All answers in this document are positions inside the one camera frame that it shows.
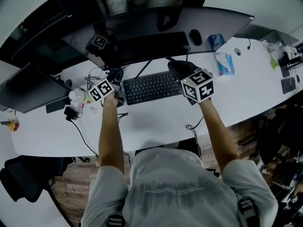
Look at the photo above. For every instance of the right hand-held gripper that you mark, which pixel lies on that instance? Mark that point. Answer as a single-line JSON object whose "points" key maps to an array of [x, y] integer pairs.
{"points": [[197, 86]]}

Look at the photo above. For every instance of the small black keyboard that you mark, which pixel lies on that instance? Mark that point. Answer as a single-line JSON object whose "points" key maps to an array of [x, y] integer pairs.
{"points": [[288, 85]]}

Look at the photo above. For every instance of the white desk grommet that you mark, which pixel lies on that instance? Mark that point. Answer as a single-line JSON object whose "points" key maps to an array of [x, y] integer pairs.
{"points": [[237, 51]]}

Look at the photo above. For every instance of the person's left forearm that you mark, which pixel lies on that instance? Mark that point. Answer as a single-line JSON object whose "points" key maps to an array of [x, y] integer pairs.
{"points": [[111, 131]]}

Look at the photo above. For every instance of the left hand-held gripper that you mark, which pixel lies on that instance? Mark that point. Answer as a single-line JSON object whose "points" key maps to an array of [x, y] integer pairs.
{"points": [[101, 90]]}

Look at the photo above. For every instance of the blue white tissue pack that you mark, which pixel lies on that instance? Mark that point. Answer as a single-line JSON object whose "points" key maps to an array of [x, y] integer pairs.
{"points": [[225, 65]]}

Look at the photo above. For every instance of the grey laptop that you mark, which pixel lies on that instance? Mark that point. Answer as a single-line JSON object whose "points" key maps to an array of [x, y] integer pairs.
{"points": [[279, 35]]}

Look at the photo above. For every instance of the black office chair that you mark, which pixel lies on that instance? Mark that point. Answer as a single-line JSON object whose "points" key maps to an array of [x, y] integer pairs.
{"points": [[279, 131], [26, 176]]}

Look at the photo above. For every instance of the large black monitor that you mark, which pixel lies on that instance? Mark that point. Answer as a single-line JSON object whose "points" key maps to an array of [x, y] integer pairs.
{"points": [[47, 44]]}

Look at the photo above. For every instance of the black power adapter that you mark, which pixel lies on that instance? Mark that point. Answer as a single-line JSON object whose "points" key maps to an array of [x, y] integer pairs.
{"points": [[71, 112]]}

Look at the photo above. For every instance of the clear water bottle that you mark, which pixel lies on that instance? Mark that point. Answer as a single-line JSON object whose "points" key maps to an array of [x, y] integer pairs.
{"points": [[278, 44]]}

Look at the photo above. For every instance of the green flat pack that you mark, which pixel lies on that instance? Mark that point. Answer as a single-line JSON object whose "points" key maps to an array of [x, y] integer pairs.
{"points": [[273, 64]]}

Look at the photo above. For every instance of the person's grey T-shirt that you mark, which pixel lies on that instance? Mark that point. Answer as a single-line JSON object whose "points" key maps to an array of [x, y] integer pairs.
{"points": [[175, 185]]}

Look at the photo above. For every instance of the person's right forearm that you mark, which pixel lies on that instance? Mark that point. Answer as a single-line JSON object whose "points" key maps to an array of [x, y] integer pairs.
{"points": [[217, 131]]}

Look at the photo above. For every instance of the small black mouse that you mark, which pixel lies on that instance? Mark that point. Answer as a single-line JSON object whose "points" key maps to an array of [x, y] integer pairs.
{"points": [[298, 78]]}

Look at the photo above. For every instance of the small yellow red item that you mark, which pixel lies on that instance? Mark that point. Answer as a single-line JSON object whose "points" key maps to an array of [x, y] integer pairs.
{"points": [[11, 124]]}

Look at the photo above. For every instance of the curved black monitor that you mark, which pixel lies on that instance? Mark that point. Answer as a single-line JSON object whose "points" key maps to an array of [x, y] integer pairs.
{"points": [[213, 20]]}

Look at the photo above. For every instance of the small dark grey monitor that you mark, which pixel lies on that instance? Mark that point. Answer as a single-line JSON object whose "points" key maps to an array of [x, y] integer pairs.
{"points": [[30, 91]]}

